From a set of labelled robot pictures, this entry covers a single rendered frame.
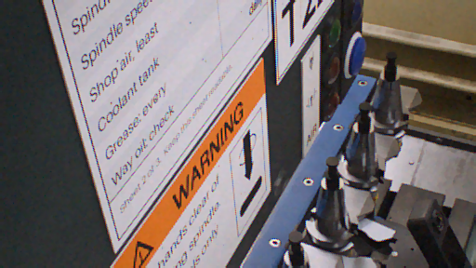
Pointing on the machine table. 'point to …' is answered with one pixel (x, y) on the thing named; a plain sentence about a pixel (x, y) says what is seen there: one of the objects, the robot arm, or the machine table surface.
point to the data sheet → (149, 86)
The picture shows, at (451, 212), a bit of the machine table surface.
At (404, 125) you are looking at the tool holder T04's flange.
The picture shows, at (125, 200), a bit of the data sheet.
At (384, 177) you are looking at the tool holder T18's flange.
